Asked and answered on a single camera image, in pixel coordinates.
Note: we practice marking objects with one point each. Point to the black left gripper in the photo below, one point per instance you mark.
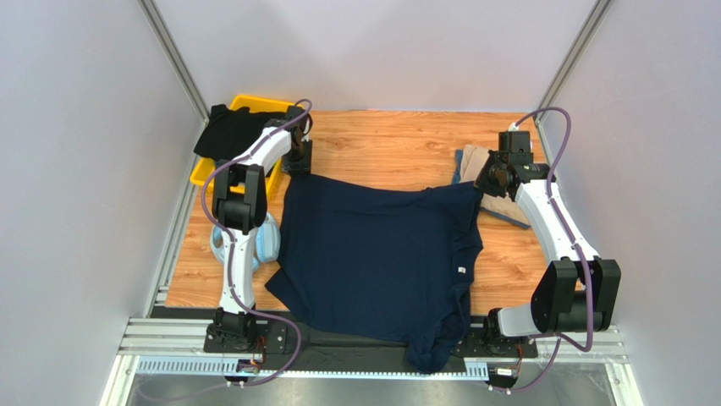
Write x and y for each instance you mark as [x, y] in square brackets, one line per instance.
[305, 164]

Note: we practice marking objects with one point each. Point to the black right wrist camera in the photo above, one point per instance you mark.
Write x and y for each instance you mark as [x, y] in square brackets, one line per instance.
[515, 141]

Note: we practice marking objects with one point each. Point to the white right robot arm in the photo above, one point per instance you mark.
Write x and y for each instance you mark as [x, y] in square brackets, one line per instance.
[578, 291]

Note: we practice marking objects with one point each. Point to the black t shirt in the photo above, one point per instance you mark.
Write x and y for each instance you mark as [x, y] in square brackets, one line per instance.
[229, 133]

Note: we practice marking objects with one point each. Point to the blue folded t shirt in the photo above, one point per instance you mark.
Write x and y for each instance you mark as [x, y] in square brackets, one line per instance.
[469, 161]

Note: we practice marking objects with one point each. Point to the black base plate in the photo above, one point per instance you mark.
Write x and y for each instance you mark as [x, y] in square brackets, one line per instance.
[276, 339]

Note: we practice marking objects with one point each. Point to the aluminium frame rail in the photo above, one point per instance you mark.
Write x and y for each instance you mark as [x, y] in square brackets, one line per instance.
[161, 361]

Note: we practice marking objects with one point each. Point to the light blue headphones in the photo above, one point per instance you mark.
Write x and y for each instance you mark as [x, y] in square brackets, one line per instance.
[267, 245]

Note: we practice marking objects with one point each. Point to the navy t shirt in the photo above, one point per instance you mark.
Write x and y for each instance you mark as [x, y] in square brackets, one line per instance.
[385, 264]

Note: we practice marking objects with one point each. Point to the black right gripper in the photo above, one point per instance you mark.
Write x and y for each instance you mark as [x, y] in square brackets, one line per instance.
[487, 179]

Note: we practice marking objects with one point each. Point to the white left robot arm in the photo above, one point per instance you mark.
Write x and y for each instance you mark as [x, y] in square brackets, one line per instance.
[239, 208]

